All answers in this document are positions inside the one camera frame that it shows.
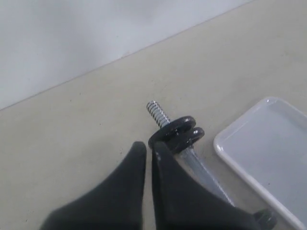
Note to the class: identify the black weight plate end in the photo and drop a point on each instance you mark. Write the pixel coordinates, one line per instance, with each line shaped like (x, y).
(184, 140)

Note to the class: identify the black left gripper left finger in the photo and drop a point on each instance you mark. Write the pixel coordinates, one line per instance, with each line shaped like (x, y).
(115, 204)

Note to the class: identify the chrome threaded dumbbell bar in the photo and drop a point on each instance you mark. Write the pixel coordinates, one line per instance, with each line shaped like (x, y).
(190, 156)

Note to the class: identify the white rectangular tray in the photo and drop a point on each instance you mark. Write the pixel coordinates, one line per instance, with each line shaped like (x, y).
(267, 148)

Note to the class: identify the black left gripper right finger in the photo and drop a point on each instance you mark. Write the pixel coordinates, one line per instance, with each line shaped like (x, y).
(181, 203)

